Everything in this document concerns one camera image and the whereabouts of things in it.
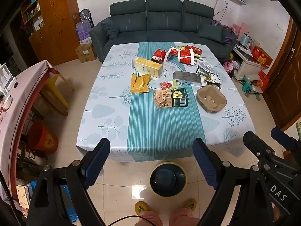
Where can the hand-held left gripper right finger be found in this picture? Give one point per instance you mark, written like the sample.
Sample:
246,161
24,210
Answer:
207,164

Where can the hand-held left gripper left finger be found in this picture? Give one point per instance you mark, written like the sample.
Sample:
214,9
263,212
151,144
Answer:
96,162

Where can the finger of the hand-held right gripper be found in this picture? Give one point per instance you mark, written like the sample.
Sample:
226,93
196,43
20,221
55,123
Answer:
257,146
283,137

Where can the yellow carton box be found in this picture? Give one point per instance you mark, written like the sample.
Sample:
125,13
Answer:
148,67

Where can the red snack wrapper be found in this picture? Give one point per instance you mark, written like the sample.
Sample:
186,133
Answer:
197,50

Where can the yellow slipper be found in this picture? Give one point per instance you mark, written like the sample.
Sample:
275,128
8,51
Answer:
189,205
142,207

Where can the blue plastic box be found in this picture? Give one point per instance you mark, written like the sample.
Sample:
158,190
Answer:
68,200

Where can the brown wooden door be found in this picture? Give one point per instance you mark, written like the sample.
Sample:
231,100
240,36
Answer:
282,80

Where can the orange bucket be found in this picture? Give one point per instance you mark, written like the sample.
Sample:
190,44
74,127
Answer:
43,139

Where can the person's right leg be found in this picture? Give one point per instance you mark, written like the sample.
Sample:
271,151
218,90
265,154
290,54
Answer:
182,219

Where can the person's leg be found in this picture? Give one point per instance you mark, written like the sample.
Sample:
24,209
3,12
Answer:
182,219
150,219

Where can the teal toy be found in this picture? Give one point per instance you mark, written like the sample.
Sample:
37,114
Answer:
247,84

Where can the brown paper cup carrier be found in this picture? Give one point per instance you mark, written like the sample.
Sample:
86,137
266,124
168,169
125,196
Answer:
211,98

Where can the leaf print tablecloth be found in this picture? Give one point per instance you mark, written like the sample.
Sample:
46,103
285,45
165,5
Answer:
150,122

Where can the green carton box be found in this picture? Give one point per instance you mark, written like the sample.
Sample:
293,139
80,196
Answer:
180,98

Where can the person's left leg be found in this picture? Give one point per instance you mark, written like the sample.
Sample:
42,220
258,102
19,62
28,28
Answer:
150,219

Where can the beige snack bag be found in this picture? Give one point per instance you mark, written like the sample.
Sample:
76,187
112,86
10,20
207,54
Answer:
162,98

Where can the white low cabinet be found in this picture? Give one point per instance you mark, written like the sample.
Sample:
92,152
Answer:
248,66

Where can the gold black wrappers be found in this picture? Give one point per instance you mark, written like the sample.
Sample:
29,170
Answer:
212,78

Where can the stack of books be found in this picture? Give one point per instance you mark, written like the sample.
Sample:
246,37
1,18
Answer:
22,197

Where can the red gift box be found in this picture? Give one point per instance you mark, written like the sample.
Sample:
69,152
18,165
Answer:
262,57

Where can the pink clothes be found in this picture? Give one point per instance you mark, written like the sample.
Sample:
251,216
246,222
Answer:
228,67

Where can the small green wrapper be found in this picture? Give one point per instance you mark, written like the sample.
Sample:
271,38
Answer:
176,84

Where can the yellow plastic stool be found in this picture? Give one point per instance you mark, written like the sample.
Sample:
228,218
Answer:
56,84

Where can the torn yellow pouch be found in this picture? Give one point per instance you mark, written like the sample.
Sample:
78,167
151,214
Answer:
140,84

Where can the grey carton box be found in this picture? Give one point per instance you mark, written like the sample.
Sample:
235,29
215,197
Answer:
188,77

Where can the red fruit snack packet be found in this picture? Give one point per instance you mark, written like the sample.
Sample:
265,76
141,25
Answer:
165,85

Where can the black white packet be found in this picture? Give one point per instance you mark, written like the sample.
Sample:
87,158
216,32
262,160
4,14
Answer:
201,70

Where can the white black box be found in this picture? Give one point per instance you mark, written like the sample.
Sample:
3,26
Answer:
204,63

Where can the pink cloth side table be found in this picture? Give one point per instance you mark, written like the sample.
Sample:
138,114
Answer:
21,98

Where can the light blue ribbon roll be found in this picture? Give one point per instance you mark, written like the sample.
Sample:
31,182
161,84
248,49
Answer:
245,40

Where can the red paper bucket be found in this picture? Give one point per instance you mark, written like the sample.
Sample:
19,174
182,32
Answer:
187,57

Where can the cardboard box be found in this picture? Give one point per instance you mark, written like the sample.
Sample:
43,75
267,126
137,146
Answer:
85,53

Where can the purple clothes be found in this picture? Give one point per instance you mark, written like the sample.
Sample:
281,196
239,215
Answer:
229,37

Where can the pink boards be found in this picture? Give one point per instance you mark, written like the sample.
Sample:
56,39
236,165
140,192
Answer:
244,28

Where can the white red paper bag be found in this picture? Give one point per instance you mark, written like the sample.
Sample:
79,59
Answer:
167,55

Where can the torn red paper box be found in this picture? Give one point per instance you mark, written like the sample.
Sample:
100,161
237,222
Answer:
158,54

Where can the white rack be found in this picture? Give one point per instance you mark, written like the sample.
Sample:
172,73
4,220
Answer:
6,77

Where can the purple tissue pack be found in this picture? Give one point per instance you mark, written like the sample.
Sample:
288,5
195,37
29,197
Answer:
82,31

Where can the dark teal cushion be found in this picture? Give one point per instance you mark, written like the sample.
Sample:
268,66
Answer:
110,30

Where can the dark teal sofa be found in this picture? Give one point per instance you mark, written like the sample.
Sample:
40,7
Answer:
164,28

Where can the folded stroller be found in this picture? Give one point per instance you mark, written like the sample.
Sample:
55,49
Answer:
85,15

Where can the wooden cabinet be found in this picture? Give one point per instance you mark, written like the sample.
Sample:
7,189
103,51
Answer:
58,16

